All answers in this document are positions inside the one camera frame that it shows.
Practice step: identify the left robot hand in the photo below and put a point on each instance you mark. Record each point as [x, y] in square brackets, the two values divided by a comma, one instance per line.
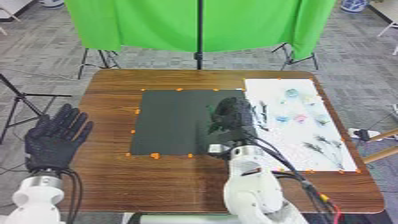
[54, 140]

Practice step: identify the white flower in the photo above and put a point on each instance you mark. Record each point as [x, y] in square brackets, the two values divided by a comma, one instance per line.
[312, 99]

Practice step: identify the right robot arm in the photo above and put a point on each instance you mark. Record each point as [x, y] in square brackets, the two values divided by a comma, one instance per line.
[255, 190]

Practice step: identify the black tripod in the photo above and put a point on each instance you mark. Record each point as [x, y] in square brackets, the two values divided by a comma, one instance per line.
[22, 97]

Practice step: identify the black pole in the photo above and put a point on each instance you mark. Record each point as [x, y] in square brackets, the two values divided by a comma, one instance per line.
[200, 40]

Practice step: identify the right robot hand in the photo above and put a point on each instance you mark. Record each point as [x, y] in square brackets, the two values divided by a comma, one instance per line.
[234, 115]

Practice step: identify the blue and white vase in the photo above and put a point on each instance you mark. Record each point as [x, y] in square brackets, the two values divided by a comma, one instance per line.
[354, 4]
[52, 2]

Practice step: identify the pink flower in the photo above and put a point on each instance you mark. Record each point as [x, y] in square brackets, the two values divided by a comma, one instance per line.
[301, 118]

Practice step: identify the black cloth stand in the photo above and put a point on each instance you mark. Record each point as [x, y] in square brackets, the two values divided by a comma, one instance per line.
[102, 60]
[290, 56]

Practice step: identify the white sheet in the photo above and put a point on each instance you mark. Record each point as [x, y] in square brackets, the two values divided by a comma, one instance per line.
[296, 150]

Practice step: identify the dark mat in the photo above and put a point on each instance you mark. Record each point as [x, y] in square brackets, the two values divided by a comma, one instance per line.
[171, 123]

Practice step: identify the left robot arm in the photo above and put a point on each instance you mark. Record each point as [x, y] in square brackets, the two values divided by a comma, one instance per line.
[36, 196]

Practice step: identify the pale grey bar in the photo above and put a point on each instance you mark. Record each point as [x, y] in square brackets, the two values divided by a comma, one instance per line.
[184, 219]

